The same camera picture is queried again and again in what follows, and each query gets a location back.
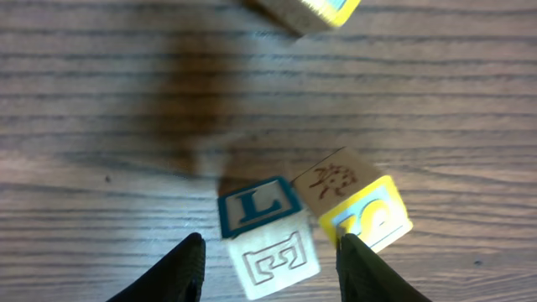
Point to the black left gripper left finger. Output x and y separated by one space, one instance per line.
177 277

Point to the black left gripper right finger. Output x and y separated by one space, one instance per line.
365 277

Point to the yellow block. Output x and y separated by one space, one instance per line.
346 193
310 16

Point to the white red-sided block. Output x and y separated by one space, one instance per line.
267 233

